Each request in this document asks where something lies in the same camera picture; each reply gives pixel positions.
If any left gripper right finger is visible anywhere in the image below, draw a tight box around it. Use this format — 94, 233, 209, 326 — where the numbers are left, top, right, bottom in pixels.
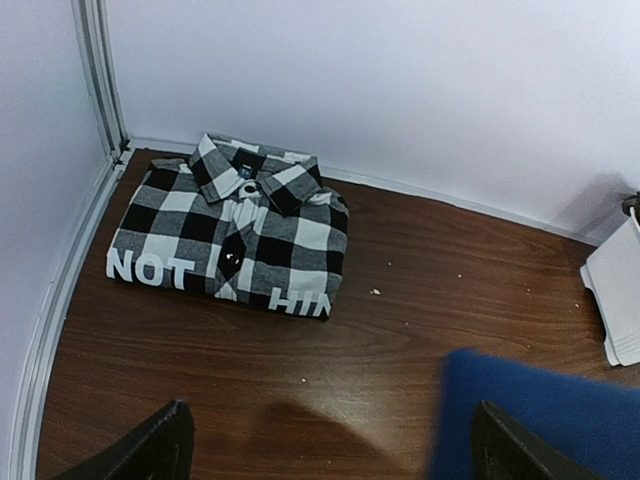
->
471, 401, 606, 479

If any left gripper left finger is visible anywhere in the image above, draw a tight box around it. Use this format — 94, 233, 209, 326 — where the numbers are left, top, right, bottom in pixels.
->
57, 400, 195, 479

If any navy blue garment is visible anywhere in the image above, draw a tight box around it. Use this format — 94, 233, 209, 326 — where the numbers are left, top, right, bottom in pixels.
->
429, 349, 639, 479

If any black white plaid shirt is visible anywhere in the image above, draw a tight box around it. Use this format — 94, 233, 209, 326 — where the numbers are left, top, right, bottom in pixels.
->
106, 133, 349, 320

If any white plastic laundry bin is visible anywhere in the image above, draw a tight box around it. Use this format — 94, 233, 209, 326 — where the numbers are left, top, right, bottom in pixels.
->
580, 209, 639, 366

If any left aluminium corner post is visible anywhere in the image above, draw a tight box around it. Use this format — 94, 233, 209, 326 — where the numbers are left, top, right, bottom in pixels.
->
71, 0, 129, 163

